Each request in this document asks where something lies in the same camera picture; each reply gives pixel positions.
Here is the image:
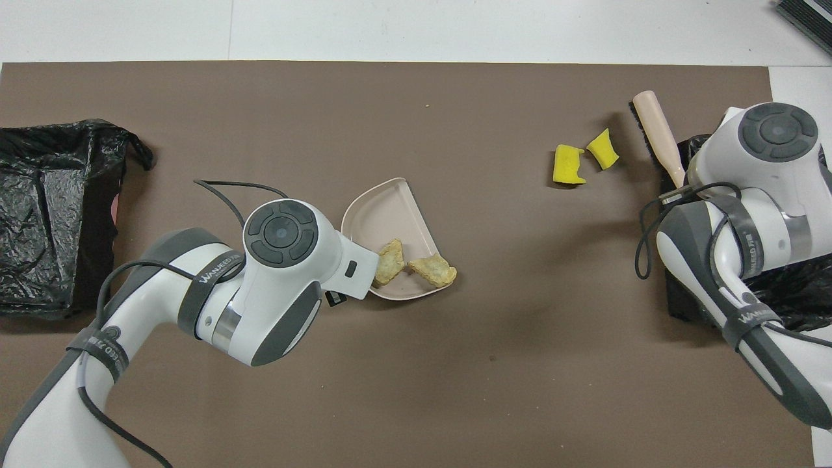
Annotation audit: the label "striped croissant piece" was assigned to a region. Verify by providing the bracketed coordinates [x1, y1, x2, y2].
[408, 253, 458, 288]

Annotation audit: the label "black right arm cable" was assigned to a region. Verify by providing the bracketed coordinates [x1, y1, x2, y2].
[635, 182, 832, 348]

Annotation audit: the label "notched yellow sponge piece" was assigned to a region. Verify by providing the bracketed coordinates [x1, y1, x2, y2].
[552, 144, 587, 185]

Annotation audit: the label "beige hand brush black bristles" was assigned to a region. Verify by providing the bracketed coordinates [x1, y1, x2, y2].
[628, 90, 687, 190]

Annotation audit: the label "brown table mat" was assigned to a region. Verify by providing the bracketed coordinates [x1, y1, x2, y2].
[0, 60, 813, 468]

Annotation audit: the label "pale bread piece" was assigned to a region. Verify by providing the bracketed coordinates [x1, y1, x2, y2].
[374, 239, 406, 287]

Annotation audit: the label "black bag lined bin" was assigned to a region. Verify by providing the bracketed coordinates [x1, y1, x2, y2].
[0, 118, 155, 319]
[666, 133, 832, 332]

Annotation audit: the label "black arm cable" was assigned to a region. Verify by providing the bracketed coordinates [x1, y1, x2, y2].
[78, 179, 290, 468]
[635, 182, 832, 348]

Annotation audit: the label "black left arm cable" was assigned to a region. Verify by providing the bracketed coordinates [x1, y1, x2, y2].
[78, 179, 290, 468]

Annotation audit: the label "dark ribbed panel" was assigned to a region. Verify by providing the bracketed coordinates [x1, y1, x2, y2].
[773, 0, 832, 56]

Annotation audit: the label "beige plastic dustpan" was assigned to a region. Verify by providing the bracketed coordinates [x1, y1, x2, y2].
[341, 177, 456, 302]

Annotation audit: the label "yellow sponge wedge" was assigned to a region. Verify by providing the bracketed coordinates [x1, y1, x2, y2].
[586, 128, 619, 170]

